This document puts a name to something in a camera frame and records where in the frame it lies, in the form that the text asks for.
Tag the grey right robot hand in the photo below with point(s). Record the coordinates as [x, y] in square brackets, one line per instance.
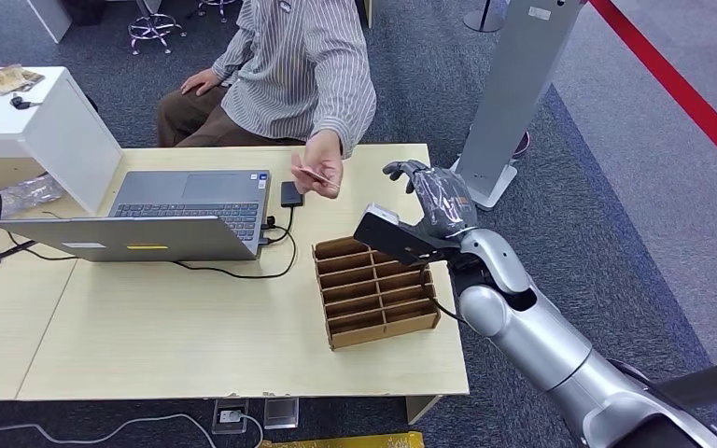
[448, 201]

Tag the person's left hand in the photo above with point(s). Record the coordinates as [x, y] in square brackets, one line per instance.
[324, 161]

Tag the person's right hand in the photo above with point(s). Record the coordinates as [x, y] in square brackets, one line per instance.
[201, 81]

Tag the pink card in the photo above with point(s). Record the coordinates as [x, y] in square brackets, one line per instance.
[316, 176]

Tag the person's left forearm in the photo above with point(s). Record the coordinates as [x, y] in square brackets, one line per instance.
[349, 105]

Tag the person's right forearm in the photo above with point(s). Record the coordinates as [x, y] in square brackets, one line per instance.
[235, 52]

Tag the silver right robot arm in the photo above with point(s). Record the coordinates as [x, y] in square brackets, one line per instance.
[538, 337]

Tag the person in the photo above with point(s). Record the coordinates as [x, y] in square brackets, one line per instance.
[290, 68]

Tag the black external drive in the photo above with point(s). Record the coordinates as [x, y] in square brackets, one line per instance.
[292, 194]

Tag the chrome stool base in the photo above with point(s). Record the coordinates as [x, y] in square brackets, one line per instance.
[154, 28]
[216, 7]

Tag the brown divided organizer box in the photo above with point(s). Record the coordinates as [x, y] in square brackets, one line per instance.
[374, 297]

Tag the grey standing panel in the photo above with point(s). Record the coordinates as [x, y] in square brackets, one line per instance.
[513, 86]

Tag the white cabinet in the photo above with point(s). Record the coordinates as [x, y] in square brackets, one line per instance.
[55, 133]

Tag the grey laptop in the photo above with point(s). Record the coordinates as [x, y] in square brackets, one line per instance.
[148, 232]

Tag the small black clip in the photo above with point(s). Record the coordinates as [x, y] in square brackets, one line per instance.
[21, 102]

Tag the brown crumpled packet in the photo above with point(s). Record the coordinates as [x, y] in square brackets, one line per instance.
[12, 79]

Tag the clear plastic bag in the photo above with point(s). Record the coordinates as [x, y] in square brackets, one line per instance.
[18, 195]

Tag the open floor box lid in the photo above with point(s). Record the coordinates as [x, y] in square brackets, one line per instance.
[281, 413]

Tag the red floor tape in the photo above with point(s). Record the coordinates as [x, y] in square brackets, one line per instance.
[680, 89]

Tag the floor socket box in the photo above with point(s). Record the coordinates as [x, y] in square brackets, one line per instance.
[230, 415]

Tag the dark grey bar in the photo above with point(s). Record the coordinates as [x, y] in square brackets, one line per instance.
[711, 383]

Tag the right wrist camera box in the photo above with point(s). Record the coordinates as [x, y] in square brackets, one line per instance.
[389, 238]

